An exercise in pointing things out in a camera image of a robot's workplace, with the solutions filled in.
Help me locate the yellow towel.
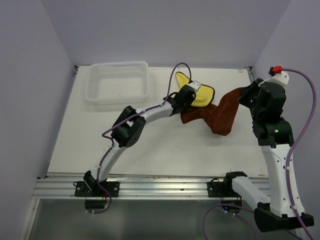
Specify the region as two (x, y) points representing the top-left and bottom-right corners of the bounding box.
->
(175, 71), (215, 108)

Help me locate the brown towel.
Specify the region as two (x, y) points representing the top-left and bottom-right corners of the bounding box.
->
(180, 87), (242, 136)

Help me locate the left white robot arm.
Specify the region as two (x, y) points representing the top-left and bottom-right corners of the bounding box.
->
(83, 81), (201, 197)

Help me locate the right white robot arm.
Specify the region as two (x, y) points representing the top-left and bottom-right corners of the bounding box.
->
(222, 78), (315, 233)

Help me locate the white plastic basket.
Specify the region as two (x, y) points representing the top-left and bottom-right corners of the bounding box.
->
(84, 61), (150, 106)

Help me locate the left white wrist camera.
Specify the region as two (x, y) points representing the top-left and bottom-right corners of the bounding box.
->
(188, 81), (202, 93)

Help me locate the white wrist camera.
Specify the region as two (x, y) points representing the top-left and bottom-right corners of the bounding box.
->
(188, 81), (202, 93)
(258, 65), (289, 88)

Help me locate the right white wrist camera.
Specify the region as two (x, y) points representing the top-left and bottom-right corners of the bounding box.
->
(258, 65), (289, 88)

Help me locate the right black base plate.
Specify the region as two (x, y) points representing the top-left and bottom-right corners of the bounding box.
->
(206, 178), (240, 198)

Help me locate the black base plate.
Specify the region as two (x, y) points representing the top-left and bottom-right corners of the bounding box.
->
(73, 181), (120, 198)
(206, 178), (240, 198)

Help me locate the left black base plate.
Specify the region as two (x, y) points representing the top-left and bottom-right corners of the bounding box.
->
(73, 181), (120, 198)

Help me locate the aluminium mounting rail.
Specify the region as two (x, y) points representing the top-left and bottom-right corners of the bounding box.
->
(32, 174), (273, 201)

